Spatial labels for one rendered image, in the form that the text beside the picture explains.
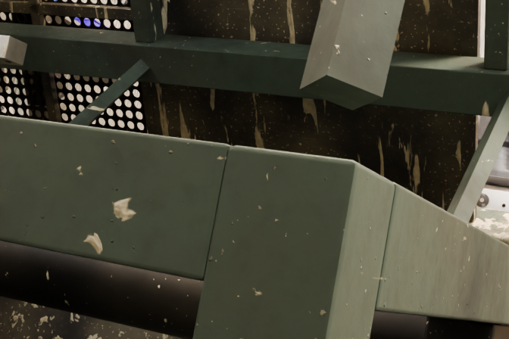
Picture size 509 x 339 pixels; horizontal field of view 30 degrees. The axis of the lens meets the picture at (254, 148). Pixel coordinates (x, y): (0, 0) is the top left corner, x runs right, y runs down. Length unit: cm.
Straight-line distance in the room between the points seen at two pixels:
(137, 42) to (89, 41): 11
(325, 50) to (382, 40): 4
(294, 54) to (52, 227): 114
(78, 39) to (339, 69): 141
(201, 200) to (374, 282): 13
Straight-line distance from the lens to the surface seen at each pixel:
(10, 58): 168
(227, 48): 183
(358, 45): 64
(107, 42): 195
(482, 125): 254
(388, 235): 66
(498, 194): 235
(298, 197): 59
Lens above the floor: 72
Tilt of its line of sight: 7 degrees up
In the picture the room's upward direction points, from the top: 11 degrees clockwise
